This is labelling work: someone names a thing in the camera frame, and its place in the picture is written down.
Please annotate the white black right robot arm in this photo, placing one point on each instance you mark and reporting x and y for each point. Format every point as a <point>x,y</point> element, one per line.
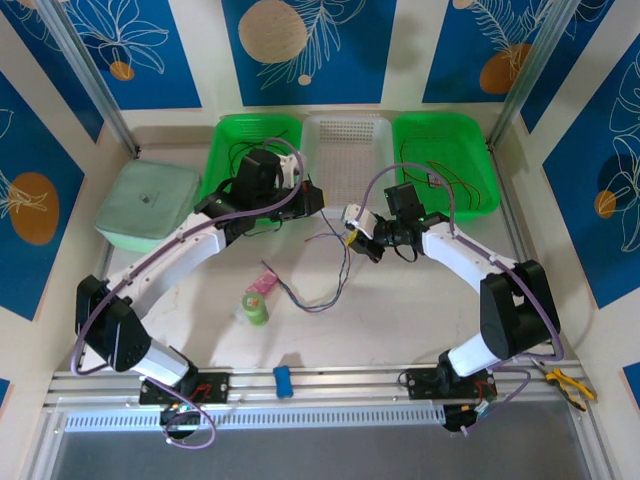
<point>460,255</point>

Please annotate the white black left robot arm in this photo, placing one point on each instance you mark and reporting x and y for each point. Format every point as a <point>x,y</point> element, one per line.
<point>165,255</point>

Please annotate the green plastic basket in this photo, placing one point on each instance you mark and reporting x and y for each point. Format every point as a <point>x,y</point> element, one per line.
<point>470,140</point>
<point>225,135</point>

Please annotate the white perforated plastic basket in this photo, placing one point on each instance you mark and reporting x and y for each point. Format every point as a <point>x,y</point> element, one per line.
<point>345,150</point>

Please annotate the small red white tag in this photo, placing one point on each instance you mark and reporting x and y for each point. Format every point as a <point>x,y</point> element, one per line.
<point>434,181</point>

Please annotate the small pink box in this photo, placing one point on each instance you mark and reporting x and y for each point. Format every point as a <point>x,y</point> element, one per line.
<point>262,282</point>

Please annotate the light green lidded box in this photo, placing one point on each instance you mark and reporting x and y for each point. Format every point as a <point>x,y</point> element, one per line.
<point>145,200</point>

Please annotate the green tape roll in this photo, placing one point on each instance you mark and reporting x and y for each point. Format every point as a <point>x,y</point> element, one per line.
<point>254,310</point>

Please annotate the blue clamp block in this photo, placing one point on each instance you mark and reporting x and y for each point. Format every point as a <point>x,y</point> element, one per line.
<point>282,382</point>

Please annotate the yellow black pliers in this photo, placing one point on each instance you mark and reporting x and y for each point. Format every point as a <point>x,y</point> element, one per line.
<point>562,377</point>

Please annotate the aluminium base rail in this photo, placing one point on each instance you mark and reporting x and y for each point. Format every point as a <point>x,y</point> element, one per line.
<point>350,380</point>

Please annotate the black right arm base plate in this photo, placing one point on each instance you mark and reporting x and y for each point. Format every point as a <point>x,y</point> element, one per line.
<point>425,382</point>

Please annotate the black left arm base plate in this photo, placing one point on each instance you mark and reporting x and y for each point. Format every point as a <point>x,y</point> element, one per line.
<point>215,387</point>

